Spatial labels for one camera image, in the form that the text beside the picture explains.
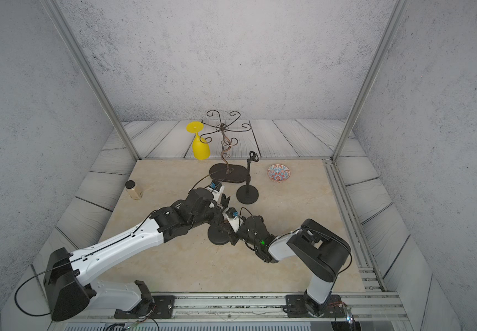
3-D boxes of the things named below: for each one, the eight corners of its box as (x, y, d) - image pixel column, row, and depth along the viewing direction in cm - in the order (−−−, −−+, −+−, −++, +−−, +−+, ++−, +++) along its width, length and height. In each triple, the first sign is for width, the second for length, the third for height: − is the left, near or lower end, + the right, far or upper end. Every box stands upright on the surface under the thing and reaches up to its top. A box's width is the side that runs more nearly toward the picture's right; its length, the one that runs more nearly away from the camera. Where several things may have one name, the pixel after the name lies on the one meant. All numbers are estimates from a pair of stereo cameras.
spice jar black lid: (131, 199, 105) (122, 187, 98) (134, 192, 108) (126, 180, 101) (140, 199, 105) (132, 187, 98) (143, 192, 108) (136, 180, 101)
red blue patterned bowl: (267, 182, 111) (268, 177, 108) (266, 168, 118) (267, 163, 115) (290, 182, 111) (291, 177, 108) (287, 168, 118) (288, 163, 115)
